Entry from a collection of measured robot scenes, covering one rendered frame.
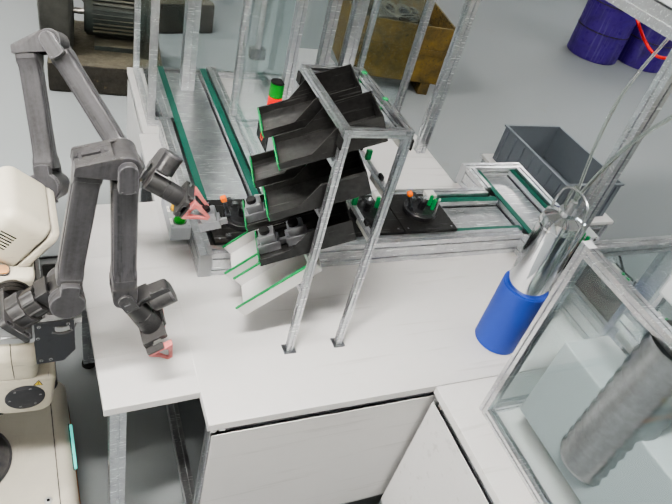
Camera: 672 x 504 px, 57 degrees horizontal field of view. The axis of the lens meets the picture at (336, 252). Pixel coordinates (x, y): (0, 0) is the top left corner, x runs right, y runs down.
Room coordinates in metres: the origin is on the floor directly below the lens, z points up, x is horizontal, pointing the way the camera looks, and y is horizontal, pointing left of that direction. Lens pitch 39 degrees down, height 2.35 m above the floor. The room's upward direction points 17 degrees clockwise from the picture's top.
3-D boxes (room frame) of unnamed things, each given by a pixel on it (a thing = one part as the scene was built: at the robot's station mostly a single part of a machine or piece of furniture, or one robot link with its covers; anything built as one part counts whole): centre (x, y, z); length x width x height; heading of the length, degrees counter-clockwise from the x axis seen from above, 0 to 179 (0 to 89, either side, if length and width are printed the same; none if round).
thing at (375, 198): (2.02, -0.07, 1.01); 0.24 x 0.24 x 0.13; 31
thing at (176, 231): (1.72, 0.59, 0.93); 0.21 x 0.07 x 0.06; 31
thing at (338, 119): (1.51, 0.07, 1.26); 0.36 x 0.21 x 0.80; 31
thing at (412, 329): (1.99, -0.02, 0.85); 1.50 x 1.41 x 0.03; 31
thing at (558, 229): (1.66, -0.63, 1.32); 0.14 x 0.14 x 0.38
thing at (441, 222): (2.14, -0.28, 1.01); 0.24 x 0.24 x 0.13; 31
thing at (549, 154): (3.35, -1.08, 0.73); 0.62 x 0.42 x 0.23; 31
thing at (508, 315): (1.66, -0.63, 1.00); 0.16 x 0.16 x 0.27
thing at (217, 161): (2.03, 0.49, 0.91); 0.84 x 0.28 x 0.10; 31
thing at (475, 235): (2.01, -0.05, 0.91); 1.24 x 0.33 x 0.10; 121
